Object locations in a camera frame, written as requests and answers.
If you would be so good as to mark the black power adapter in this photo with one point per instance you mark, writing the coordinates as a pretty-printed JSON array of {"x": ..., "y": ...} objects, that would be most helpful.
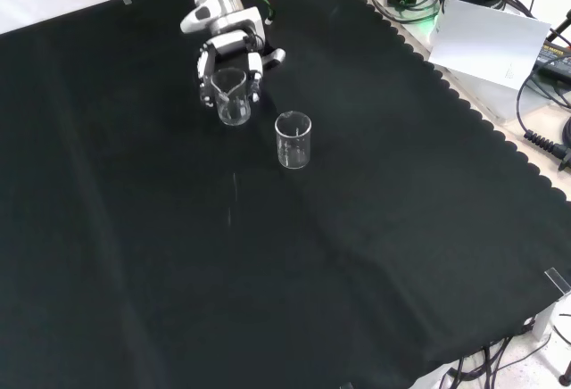
[{"x": 555, "y": 56}]

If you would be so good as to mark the white wrist camera shell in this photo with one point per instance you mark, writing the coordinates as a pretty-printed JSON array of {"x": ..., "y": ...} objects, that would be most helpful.
[{"x": 196, "y": 16}]

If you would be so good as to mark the pale white board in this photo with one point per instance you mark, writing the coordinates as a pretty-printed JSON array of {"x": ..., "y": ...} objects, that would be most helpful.
[{"x": 486, "y": 45}]

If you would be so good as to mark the white bench leg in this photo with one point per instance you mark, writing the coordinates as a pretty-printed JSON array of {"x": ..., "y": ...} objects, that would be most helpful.
[{"x": 560, "y": 313}]

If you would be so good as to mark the black bench cloth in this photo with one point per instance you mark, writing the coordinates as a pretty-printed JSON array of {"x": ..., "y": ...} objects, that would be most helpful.
[{"x": 178, "y": 250}]

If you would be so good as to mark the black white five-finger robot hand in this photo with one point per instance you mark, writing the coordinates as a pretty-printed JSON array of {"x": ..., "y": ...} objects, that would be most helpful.
[{"x": 227, "y": 43}]

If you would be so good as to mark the clear glass beaker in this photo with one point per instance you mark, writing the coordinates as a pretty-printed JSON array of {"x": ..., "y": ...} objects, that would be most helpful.
[
  {"x": 233, "y": 114},
  {"x": 293, "y": 157}
]

